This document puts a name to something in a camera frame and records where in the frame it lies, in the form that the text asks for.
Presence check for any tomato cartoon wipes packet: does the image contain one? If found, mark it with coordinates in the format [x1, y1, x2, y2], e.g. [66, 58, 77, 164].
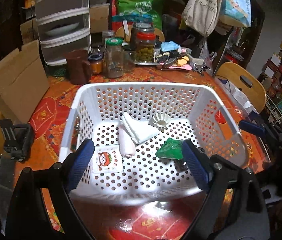
[91, 145, 124, 174]

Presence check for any red lid pickle jar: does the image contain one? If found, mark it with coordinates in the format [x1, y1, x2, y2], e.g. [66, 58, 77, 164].
[135, 32, 156, 63]

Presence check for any white pink towel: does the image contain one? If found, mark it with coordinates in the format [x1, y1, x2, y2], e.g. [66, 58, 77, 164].
[118, 125, 136, 158]

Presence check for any brown cardboard box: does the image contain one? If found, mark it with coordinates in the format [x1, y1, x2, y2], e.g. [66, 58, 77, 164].
[0, 40, 49, 123]

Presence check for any blue illustrated paper bag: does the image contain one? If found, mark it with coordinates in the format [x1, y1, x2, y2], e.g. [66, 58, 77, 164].
[219, 0, 251, 28]

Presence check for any green shopping bag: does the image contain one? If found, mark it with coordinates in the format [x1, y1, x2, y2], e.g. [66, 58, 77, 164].
[117, 0, 163, 30]

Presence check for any black phone stand clamp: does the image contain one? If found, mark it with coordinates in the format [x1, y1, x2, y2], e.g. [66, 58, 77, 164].
[0, 119, 34, 162]

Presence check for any orange small jar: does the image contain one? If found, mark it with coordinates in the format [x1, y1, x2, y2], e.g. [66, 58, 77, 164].
[88, 54, 104, 75]

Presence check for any grey stacked drawer unit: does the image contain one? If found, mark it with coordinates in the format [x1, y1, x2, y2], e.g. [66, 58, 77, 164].
[34, 0, 91, 66]

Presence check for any beige canvas tote bag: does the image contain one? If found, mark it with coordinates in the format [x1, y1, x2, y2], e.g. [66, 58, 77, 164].
[182, 0, 222, 38]

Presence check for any green lid glass jar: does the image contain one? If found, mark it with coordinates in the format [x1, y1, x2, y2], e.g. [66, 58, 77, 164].
[105, 37, 124, 79]

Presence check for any green foil packet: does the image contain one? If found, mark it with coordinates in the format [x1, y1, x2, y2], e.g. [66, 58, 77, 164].
[155, 138, 183, 160]

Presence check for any dark grey sock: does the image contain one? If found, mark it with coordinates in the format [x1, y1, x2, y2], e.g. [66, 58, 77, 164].
[175, 147, 207, 173]

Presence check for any brown plastic jug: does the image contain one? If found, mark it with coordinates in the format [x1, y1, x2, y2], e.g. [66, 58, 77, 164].
[65, 49, 93, 85]

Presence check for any white perforated plastic basket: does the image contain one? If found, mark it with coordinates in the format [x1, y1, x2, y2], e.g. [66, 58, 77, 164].
[58, 82, 249, 205]

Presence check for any right wooden chair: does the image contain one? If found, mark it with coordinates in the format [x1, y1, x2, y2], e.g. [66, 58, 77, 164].
[216, 62, 266, 113]

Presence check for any white ribbed round ornament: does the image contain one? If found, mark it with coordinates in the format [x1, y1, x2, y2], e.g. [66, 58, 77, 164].
[148, 112, 170, 129]

